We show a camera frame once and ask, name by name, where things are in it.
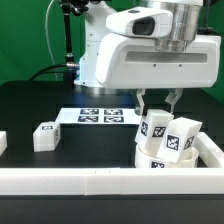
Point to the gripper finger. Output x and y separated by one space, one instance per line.
173 97
140 107

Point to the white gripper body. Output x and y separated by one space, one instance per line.
157 46

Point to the white round stool seat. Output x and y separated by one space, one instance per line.
143 160

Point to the white marker sheet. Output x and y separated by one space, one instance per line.
101 116

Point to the white U-shaped obstacle wall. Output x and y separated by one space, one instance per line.
112 181

